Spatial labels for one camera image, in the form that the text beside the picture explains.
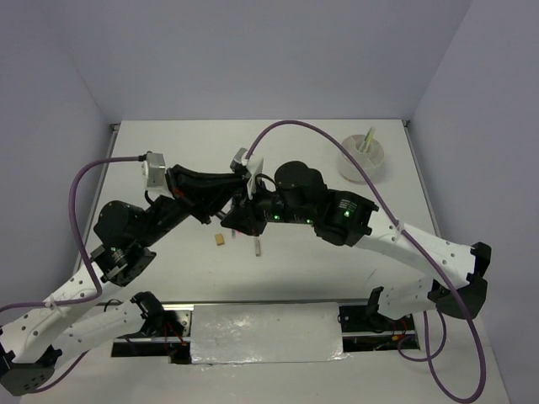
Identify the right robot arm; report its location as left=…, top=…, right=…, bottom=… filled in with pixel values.
left=221, top=161, right=492, bottom=329

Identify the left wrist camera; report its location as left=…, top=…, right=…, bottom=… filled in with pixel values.
left=141, top=151, right=172, bottom=197

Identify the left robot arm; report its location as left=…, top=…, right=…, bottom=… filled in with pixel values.
left=1, top=153, right=250, bottom=396

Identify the white round divided organizer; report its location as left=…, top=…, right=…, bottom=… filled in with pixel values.
left=337, top=135, right=385, bottom=183

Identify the yellow pen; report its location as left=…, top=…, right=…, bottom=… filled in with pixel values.
left=358, top=126, right=376, bottom=154

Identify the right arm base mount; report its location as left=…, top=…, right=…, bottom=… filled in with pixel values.
left=337, top=301, right=419, bottom=354

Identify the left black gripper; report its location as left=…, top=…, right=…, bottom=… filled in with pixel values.
left=141, top=165, right=243, bottom=247

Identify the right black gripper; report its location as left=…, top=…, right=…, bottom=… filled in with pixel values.
left=220, top=173, right=313, bottom=233

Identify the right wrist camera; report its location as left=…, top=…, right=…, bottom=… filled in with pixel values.
left=230, top=147, right=264, bottom=199

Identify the tan eraser cube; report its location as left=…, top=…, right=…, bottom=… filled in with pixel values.
left=215, top=234, right=225, bottom=246

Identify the silver foil sheet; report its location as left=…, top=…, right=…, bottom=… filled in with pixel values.
left=190, top=303, right=345, bottom=365

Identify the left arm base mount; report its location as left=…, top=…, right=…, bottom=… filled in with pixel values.
left=110, top=305, right=194, bottom=365

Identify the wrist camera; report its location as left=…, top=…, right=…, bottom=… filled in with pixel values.
left=141, top=151, right=172, bottom=197
left=230, top=147, right=264, bottom=199

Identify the beige chalk stick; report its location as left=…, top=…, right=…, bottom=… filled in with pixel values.
left=253, top=238, right=262, bottom=258

